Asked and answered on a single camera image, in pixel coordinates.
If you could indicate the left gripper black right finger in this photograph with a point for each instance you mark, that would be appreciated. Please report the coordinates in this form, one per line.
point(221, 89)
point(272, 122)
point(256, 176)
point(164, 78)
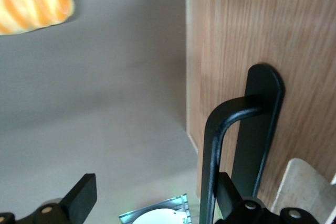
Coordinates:
point(249, 213)

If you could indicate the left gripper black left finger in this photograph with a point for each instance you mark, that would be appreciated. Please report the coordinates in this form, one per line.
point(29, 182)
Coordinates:
point(76, 200)

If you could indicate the light wooden drawer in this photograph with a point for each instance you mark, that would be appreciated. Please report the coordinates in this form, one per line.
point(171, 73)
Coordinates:
point(262, 24)

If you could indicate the striped toy bread roll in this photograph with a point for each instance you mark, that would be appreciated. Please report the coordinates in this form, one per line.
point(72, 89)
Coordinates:
point(29, 6)

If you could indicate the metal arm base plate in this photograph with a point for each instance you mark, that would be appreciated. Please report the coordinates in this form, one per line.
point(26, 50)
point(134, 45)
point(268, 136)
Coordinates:
point(181, 203)

